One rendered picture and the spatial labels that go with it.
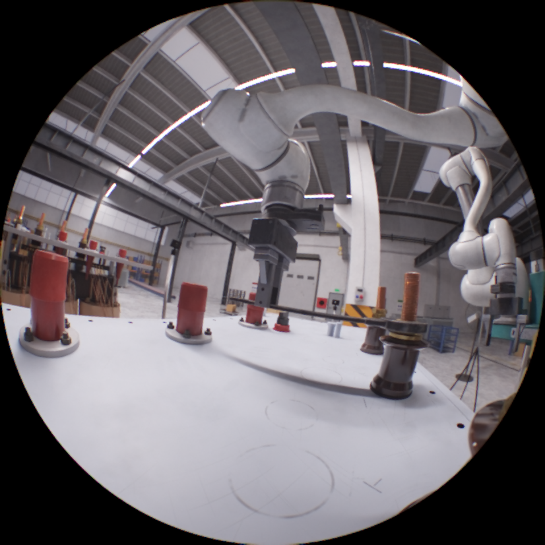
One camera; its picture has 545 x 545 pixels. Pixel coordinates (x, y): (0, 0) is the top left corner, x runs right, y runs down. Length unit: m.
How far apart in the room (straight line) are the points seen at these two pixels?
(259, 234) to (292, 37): 3.16
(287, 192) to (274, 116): 0.15
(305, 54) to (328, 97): 2.99
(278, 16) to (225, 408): 3.42
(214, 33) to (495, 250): 9.59
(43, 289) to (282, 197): 0.43
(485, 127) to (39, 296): 0.80
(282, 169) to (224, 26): 9.05
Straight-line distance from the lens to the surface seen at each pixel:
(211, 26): 9.51
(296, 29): 3.25
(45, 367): 0.29
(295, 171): 0.37
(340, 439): 0.21
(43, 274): 0.31
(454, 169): 1.11
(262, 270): 0.30
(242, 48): 9.21
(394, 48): 9.14
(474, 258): 0.71
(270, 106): 0.30
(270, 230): 0.29
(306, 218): 0.32
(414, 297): 0.31
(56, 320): 0.32
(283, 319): 0.68
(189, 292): 0.41
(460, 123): 0.49
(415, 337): 0.30
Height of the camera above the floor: 1.51
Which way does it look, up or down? 7 degrees up
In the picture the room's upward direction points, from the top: 9 degrees clockwise
